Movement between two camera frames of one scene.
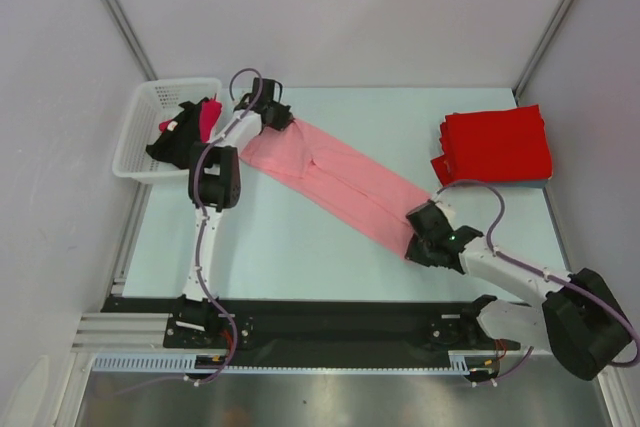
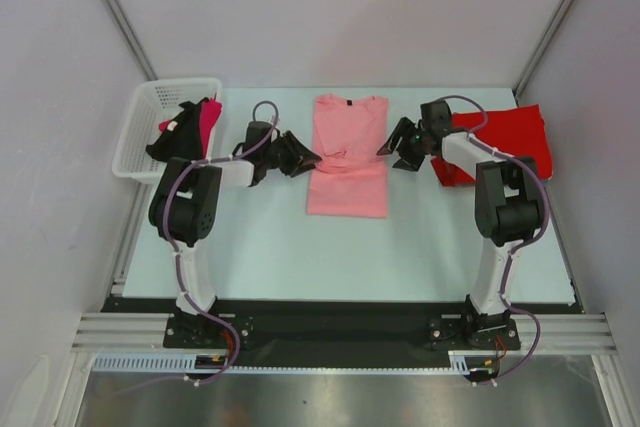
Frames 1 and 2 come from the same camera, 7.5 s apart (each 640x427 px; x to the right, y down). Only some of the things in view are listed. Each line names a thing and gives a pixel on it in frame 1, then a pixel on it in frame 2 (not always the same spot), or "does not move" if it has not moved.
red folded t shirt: [504, 145] does not move
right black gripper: [422, 239] -> [409, 143]
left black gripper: [285, 117] -> [303, 153]
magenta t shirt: [210, 110] does not move
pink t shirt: [370, 196] -> [351, 178]
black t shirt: [175, 143] does not move
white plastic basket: [154, 102] does not move
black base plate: [307, 327] does not move
